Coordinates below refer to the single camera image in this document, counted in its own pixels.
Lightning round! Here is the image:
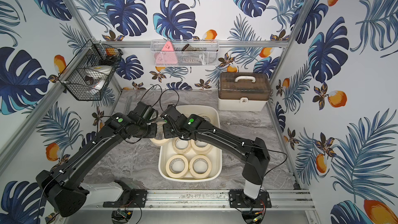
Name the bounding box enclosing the white plastic storage tray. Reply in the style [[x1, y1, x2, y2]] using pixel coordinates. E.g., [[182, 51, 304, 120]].
[[158, 104, 223, 183]]

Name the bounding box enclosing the cream masking tape roll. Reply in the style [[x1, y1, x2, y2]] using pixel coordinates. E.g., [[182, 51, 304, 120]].
[[199, 114, 212, 123], [191, 140, 213, 155], [189, 155, 212, 179], [172, 138, 191, 155], [150, 122, 171, 146], [165, 155, 189, 179]]

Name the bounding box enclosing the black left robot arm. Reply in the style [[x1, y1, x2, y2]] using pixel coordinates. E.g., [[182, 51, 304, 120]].
[[36, 102, 159, 217]]

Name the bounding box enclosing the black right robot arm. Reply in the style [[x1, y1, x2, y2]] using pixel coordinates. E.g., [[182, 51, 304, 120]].
[[160, 105, 271, 200]]

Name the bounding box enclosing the brown lidded storage box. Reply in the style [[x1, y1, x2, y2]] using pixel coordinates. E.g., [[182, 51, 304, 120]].
[[218, 72, 272, 112]]

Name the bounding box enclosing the white object in basket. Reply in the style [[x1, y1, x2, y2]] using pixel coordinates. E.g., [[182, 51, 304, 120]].
[[85, 65, 112, 94]]

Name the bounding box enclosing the pink triangular object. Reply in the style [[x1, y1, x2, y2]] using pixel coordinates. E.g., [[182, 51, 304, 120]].
[[154, 41, 178, 66]]

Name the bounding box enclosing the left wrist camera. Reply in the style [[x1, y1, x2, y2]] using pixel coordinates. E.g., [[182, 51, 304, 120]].
[[134, 101, 155, 122]]

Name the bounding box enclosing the white mesh wall basket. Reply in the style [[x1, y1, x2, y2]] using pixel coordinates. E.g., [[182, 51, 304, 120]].
[[150, 39, 219, 67]]

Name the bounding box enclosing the black wire basket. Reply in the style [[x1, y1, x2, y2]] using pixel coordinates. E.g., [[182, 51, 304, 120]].
[[58, 40, 123, 101]]

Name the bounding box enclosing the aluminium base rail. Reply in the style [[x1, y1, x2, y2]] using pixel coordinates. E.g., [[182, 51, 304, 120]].
[[58, 188, 316, 211]]

